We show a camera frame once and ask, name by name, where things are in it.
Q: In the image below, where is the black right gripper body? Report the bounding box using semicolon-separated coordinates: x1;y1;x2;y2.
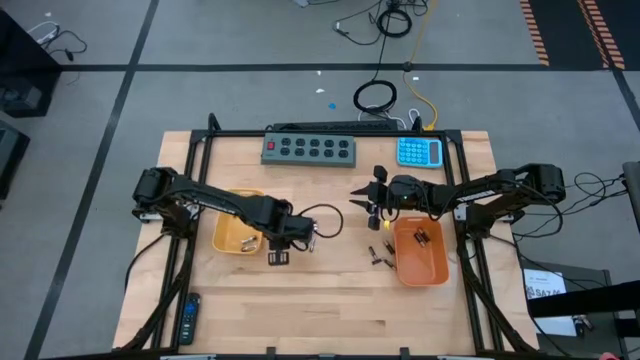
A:
392;174;426;214

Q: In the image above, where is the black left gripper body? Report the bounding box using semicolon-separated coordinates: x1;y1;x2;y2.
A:
269;215;314;251

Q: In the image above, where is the light blue calculator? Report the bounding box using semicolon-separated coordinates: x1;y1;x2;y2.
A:
396;136;445;169

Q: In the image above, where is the yellow plastic bin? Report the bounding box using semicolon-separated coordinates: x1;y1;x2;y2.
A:
211;187;266;256

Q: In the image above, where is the orange plastic bin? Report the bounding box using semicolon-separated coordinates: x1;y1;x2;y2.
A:
392;215;450;288

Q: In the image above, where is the black plastic power strip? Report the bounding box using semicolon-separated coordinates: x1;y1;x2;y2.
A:
272;119;400;133

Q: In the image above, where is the grey metal power strip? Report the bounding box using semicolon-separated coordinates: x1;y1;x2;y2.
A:
260;132;358;169

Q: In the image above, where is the black remote control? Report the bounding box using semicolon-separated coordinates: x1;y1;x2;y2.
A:
177;292;202;346

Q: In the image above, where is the white paper label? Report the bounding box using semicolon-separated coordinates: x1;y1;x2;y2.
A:
523;268;569;301

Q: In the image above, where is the black cart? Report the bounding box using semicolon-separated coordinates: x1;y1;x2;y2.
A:
519;258;640;360

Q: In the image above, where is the grey equipment case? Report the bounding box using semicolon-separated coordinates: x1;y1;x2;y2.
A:
622;160;640;235

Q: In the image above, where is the black equipment box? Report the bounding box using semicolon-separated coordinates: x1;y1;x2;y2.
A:
0;119;31;201

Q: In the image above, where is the black cabinet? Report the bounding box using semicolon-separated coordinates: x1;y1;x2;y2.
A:
0;8;64;119

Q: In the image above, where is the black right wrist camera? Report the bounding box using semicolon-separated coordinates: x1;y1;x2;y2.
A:
375;183;397;215

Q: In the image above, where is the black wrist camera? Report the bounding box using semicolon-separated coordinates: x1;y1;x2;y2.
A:
375;183;397;215
294;216;317;238

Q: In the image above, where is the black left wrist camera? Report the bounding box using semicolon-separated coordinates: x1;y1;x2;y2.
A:
294;216;317;238

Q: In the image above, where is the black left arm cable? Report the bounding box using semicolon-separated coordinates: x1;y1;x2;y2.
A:
294;202;345;240

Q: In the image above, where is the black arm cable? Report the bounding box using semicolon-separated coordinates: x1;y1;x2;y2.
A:
294;202;345;240
422;177;565;240

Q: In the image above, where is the white floor cable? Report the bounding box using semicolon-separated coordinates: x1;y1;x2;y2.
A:
357;103;422;130

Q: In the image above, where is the yellow floor cable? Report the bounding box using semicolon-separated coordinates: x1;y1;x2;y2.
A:
402;0;441;132

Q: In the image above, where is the black coiled floor cable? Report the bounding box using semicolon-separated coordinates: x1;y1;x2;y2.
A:
352;78;399;114
375;5;414;39

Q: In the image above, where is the black aluminium table frame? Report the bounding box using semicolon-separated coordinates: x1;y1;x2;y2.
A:
119;113;539;360

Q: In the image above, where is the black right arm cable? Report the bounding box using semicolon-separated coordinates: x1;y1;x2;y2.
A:
422;177;565;240

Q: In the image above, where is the black cable bundle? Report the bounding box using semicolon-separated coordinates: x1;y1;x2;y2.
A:
559;171;632;244

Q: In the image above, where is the thin black floor cable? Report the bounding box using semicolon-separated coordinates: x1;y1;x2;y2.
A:
38;28;89;63

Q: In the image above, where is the white adapter cable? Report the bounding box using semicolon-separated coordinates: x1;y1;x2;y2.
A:
27;20;60;44

